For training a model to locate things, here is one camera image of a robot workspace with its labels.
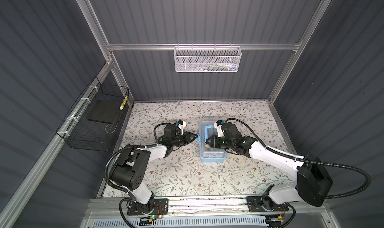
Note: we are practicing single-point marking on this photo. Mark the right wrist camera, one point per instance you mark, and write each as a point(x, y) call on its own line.
point(218, 127)

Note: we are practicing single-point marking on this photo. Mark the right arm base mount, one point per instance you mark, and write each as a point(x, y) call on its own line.
point(259, 204)

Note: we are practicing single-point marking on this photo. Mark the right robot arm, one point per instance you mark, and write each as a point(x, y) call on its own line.
point(310, 180)

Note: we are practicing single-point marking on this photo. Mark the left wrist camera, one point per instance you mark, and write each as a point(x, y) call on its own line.
point(181, 125)

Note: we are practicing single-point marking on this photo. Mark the black wire basket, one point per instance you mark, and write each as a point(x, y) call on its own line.
point(79, 133)

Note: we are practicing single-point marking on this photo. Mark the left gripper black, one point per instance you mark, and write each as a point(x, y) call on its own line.
point(189, 140)

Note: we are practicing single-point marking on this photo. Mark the items in white basket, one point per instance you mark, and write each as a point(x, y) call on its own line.
point(231, 67)

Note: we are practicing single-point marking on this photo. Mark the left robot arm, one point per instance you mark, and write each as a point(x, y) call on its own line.
point(126, 168)

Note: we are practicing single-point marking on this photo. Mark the yellow marker in basket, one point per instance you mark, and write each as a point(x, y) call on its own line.
point(123, 102)

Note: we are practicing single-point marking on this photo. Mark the blue plastic tool box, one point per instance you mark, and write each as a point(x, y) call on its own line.
point(211, 156)

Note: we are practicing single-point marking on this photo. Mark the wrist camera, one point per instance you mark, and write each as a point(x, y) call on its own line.
point(218, 127)
point(181, 125)

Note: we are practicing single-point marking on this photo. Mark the aluminium front rail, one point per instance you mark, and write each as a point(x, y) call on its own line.
point(181, 207)

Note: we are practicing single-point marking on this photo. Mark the black foam pad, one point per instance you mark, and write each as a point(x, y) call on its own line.
point(105, 112)

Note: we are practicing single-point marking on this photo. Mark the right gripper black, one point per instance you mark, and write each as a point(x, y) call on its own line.
point(213, 143)

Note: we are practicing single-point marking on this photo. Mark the white wire mesh basket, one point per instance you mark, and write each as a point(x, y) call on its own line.
point(187, 59)

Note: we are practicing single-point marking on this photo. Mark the white perforated cable duct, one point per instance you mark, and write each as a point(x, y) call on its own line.
point(203, 221)

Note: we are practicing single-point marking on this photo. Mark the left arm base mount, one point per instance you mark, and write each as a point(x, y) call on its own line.
point(154, 207)

